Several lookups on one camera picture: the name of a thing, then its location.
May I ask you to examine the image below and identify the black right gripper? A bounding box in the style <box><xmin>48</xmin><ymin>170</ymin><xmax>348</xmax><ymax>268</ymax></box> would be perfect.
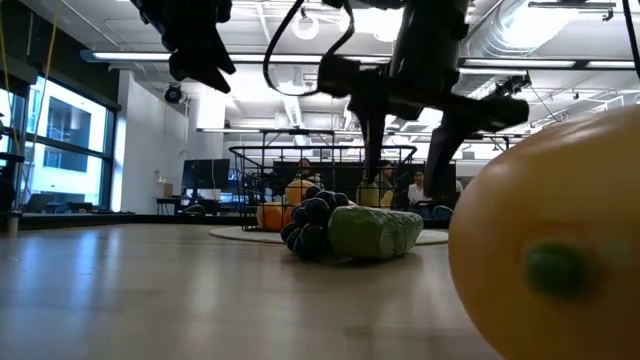
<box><xmin>348</xmin><ymin>49</ymin><xmax>530</xmax><ymax>201</ymax></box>

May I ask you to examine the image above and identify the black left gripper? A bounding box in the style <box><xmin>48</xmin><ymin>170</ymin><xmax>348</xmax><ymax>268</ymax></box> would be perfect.
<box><xmin>144</xmin><ymin>9</ymin><xmax>237</xmax><ymax>95</ymax></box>

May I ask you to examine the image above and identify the green cucumber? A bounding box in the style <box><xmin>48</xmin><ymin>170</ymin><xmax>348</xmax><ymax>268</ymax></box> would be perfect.
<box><xmin>327</xmin><ymin>204</ymin><xmax>425</xmax><ymax>260</ymax></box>

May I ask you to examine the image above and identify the dark purple grape bunch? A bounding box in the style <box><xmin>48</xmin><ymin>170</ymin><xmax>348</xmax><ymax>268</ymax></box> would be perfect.
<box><xmin>279</xmin><ymin>184</ymin><xmax>350</xmax><ymax>262</ymax></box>

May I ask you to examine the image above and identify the small yellow-orange mango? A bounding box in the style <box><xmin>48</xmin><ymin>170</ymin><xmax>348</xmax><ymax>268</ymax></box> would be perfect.
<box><xmin>285</xmin><ymin>178</ymin><xmax>316</xmax><ymax>206</ymax></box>

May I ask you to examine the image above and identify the small round orange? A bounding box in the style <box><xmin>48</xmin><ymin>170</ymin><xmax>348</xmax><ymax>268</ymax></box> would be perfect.
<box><xmin>262</xmin><ymin>202</ymin><xmax>296</xmax><ymax>233</ymax></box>

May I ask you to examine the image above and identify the large orange papaya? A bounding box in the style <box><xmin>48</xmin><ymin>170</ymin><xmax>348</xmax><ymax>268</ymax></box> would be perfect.
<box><xmin>447</xmin><ymin>103</ymin><xmax>640</xmax><ymax>360</ymax></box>

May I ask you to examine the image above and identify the person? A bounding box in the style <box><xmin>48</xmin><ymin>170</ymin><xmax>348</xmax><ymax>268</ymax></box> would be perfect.
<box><xmin>294</xmin><ymin>157</ymin><xmax>324</xmax><ymax>189</ymax></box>
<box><xmin>373</xmin><ymin>159</ymin><xmax>396</xmax><ymax>194</ymax></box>
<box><xmin>407</xmin><ymin>169</ymin><xmax>431</xmax><ymax>206</ymax></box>

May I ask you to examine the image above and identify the black room divider panel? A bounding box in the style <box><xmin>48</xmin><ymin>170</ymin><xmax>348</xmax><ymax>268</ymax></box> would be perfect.
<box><xmin>272</xmin><ymin>160</ymin><xmax>459</xmax><ymax>209</ymax></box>

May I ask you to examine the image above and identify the long ceiling light bar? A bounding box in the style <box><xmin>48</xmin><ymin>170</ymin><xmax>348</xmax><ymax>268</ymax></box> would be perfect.
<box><xmin>79</xmin><ymin>48</ymin><xmax>640</xmax><ymax>71</ymax></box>

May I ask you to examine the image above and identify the round white ceiling lamp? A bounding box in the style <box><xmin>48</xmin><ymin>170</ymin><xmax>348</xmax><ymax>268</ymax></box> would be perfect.
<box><xmin>292</xmin><ymin>13</ymin><xmax>321</xmax><ymax>41</ymax></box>

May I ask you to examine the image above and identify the black computer monitor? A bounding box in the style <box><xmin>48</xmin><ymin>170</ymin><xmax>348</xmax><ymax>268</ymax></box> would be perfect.
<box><xmin>180</xmin><ymin>158</ymin><xmax>231</xmax><ymax>191</ymax></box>

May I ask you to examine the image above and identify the black ceiling-mounted device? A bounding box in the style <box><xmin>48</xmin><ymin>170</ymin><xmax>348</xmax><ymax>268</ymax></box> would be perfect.
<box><xmin>492</xmin><ymin>73</ymin><xmax>533</xmax><ymax>99</ymax></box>

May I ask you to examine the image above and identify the large window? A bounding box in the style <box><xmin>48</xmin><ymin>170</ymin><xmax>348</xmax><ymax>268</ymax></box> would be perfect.
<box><xmin>0</xmin><ymin>74</ymin><xmax>119</xmax><ymax>211</ymax></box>

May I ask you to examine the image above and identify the white round plate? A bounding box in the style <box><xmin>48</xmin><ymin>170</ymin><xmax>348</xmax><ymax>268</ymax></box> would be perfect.
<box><xmin>208</xmin><ymin>225</ymin><xmax>450</xmax><ymax>246</ymax></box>

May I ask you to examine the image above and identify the dark laptop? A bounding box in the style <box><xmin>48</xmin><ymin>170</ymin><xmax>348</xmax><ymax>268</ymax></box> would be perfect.
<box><xmin>22</xmin><ymin>193</ymin><xmax>57</xmax><ymax>214</ymax></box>

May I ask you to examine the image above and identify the round black wall speaker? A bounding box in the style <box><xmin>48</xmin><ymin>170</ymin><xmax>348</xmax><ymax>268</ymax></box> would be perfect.
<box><xmin>163</xmin><ymin>83</ymin><xmax>184</xmax><ymax>105</ymax></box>

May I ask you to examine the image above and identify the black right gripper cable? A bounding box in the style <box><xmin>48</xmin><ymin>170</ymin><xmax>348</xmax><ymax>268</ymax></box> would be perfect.
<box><xmin>262</xmin><ymin>0</ymin><xmax>357</xmax><ymax>99</ymax></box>

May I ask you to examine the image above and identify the black background rig frame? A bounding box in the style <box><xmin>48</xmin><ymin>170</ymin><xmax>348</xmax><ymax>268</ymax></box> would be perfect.
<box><xmin>259</xmin><ymin>128</ymin><xmax>336</xmax><ymax>151</ymax></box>
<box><xmin>469</xmin><ymin>132</ymin><xmax>526</xmax><ymax>151</ymax></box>

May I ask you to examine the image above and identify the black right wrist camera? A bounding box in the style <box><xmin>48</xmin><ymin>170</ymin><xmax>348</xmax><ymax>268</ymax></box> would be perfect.
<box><xmin>317</xmin><ymin>53</ymin><xmax>362</xmax><ymax>99</ymax></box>

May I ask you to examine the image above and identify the silver ventilation duct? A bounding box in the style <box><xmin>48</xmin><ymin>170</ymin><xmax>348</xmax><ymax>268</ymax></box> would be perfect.
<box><xmin>462</xmin><ymin>0</ymin><xmax>640</xmax><ymax>104</ymax></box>

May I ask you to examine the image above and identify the black wire basket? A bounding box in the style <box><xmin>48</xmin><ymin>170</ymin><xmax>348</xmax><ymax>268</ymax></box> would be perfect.
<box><xmin>228</xmin><ymin>144</ymin><xmax>419</xmax><ymax>232</ymax></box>

